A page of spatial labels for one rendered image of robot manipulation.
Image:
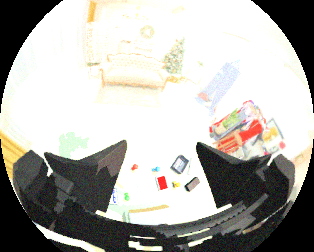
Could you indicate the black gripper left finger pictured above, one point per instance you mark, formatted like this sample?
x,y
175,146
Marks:
x,y
95,175

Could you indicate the yellow hold stamp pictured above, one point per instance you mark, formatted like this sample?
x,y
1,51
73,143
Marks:
x,y
176,184

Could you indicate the red rubber stamp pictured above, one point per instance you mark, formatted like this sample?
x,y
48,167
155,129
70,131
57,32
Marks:
x,y
134,167

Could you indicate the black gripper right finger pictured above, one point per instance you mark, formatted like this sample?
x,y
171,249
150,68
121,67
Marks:
x,y
226,174

